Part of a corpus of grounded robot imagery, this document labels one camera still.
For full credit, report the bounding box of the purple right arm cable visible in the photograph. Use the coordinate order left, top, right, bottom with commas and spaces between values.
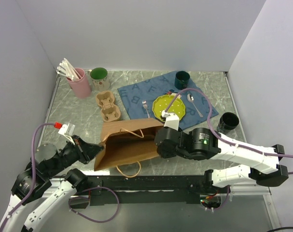
164, 88, 293, 174

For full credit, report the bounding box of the green inside ceramic mug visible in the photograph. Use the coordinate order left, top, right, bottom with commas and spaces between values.
87, 67, 110, 92

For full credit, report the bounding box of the cardboard cup carrier tray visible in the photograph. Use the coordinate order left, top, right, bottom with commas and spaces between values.
96, 90, 121, 122

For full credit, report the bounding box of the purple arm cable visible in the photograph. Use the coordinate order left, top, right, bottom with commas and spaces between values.
164, 88, 293, 174
0, 123, 57, 225

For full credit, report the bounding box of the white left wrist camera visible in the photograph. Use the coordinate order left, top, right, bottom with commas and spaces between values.
54, 122, 75, 144

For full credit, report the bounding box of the yellow green dotted plate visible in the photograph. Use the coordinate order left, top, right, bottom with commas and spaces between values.
152, 94, 186, 121

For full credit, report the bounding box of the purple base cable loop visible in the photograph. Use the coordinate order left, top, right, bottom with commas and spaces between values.
68, 186, 120, 222

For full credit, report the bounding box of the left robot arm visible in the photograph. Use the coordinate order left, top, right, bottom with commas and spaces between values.
0, 135, 104, 232

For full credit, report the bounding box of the blue letter print cloth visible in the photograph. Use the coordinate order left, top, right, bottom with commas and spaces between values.
118, 71, 209, 130

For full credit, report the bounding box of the silver fork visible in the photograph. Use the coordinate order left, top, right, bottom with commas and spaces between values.
142, 101, 151, 118

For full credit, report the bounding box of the small santa figurine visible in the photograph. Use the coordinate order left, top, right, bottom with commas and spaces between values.
167, 89, 177, 96

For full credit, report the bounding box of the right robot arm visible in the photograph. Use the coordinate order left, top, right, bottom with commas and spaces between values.
154, 127, 289, 193

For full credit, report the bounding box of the brown paper bag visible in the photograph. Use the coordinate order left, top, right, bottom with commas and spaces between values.
94, 118, 164, 171

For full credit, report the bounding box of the pink straw holder cup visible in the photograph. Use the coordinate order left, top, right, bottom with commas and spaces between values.
67, 68, 91, 99

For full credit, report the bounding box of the silver spoon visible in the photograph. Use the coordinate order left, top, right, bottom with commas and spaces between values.
187, 94, 203, 118

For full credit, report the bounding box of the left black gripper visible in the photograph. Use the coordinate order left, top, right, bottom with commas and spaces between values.
46, 134, 104, 177

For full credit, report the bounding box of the dark teal mug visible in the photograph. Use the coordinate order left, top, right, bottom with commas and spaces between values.
174, 71, 190, 90

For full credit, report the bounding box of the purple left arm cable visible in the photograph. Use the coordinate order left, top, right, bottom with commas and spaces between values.
0, 123, 57, 225

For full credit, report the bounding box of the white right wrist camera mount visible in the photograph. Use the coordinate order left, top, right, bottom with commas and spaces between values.
161, 110, 180, 131

